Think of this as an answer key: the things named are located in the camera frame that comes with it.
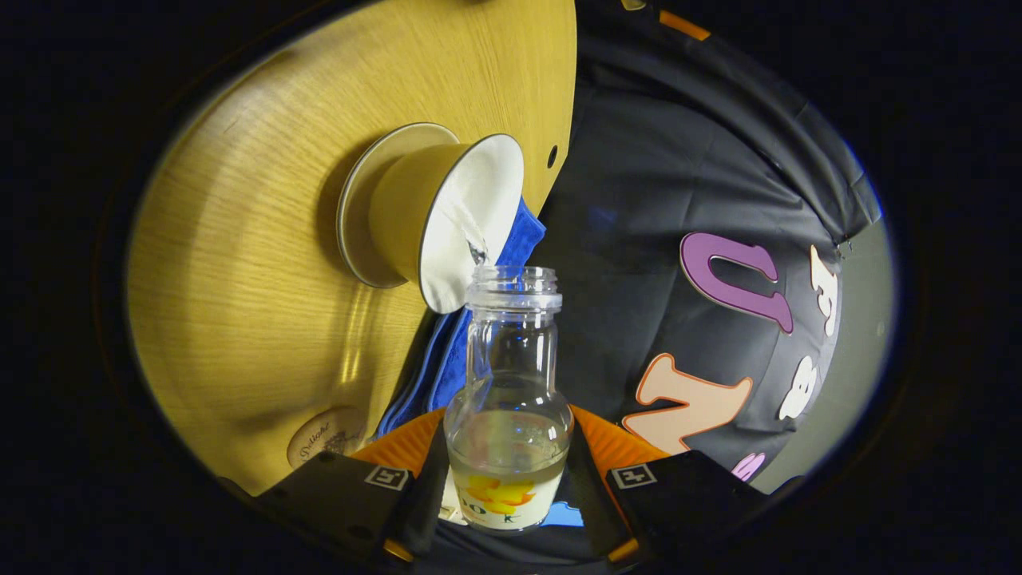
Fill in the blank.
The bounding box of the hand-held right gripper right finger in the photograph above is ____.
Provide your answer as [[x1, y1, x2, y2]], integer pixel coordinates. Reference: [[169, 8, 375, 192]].
[[563, 403, 767, 565]]

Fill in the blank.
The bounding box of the round wooden coaster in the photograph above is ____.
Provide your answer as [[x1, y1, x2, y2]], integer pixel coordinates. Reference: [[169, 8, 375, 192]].
[[286, 406, 368, 470]]

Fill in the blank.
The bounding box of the yellow teacup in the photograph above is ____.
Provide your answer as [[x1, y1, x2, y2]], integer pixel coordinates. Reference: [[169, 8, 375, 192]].
[[367, 133, 525, 315]]

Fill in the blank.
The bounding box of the yellow saucer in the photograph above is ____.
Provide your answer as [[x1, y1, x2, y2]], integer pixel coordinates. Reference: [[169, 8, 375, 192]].
[[337, 122, 460, 289]]

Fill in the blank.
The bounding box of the blue towel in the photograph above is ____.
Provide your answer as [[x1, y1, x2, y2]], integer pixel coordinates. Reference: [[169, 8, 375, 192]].
[[375, 196, 548, 438]]

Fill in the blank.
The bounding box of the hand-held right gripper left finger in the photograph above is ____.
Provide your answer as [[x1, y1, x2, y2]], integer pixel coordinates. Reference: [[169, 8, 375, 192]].
[[255, 407, 453, 564]]

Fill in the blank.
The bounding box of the black backdrop cloth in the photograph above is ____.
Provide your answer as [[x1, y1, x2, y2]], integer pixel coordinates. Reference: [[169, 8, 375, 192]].
[[423, 0, 883, 564]]

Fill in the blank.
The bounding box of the clear glass water bottle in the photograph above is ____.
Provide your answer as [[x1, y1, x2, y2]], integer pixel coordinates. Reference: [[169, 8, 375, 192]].
[[443, 266, 574, 532]]

